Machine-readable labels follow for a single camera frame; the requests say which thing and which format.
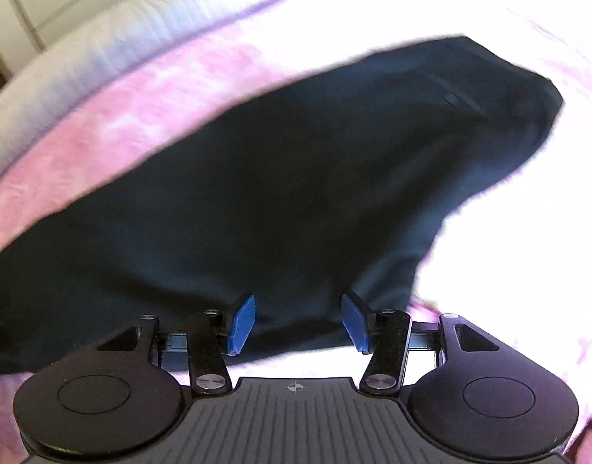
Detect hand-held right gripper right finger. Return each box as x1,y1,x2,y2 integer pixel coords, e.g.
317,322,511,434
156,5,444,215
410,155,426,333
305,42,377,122
340,291,501,396

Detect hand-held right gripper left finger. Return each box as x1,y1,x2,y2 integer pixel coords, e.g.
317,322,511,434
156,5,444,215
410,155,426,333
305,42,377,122
98,294,257,394

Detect black pants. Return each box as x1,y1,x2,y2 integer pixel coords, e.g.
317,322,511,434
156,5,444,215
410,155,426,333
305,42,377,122
0,35,566,379

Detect pink floral blanket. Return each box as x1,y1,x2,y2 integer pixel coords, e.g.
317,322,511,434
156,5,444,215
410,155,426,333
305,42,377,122
0,0,592,464

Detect white wardrobe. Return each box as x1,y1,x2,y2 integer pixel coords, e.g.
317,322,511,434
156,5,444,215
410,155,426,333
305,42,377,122
0,0,214,80

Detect white striped quilt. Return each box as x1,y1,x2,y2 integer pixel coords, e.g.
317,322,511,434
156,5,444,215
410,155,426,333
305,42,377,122
0,0,326,189

